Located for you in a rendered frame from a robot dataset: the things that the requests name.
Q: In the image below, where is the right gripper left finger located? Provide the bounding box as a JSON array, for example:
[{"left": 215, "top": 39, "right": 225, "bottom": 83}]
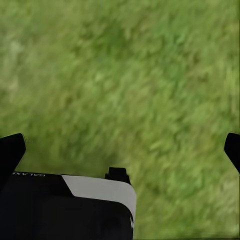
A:
[{"left": 0, "top": 133, "right": 26, "bottom": 193}]

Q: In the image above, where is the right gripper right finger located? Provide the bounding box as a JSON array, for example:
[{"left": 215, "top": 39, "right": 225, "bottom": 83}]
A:
[{"left": 224, "top": 133, "right": 240, "bottom": 172}]

